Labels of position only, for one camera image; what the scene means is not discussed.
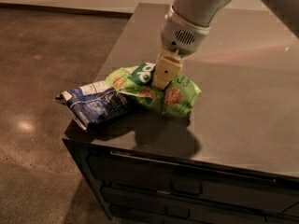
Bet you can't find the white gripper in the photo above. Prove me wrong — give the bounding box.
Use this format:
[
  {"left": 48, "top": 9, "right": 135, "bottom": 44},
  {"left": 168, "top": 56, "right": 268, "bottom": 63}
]
[{"left": 151, "top": 5, "right": 212, "bottom": 90}]

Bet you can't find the green rice chip bag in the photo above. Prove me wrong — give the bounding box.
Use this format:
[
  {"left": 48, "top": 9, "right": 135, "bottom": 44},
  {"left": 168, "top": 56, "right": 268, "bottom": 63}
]
[{"left": 106, "top": 63, "right": 201, "bottom": 118}]

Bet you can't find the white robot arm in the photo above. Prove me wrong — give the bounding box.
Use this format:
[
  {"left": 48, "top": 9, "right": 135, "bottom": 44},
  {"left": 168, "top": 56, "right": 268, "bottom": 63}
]
[{"left": 152, "top": 0, "right": 299, "bottom": 90}]

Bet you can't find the blue chip bag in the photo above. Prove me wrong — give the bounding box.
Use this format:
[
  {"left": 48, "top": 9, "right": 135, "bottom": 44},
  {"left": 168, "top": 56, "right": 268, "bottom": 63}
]
[{"left": 54, "top": 81, "right": 134, "bottom": 131}]

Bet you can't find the upper cabinet drawer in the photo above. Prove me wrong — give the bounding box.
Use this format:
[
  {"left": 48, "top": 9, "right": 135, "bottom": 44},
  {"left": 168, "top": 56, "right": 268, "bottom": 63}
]
[{"left": 87, "top": 155, "right": 298, "bottom": 213}]

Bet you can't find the cabinet drawer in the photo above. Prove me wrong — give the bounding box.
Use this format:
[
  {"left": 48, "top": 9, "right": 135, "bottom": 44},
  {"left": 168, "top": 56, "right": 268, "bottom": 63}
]
[
  {"left": 87, "top": 155, "right": 298, "bottom": 213},
  {"left": 102, "top": 188, "right": 299, "bottom": 224}
]

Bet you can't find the dark drawer cabinet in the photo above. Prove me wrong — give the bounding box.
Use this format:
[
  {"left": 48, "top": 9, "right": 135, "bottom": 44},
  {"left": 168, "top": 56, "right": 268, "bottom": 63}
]
[{"left": 63, "top": 9, "right": 299, "bottom": 224}]

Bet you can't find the lower cabinet drawer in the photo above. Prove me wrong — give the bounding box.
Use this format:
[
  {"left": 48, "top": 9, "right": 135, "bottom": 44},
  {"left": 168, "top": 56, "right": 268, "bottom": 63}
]
[{"left": 102, "top": 188, "right": 299, "bottom": 224}]

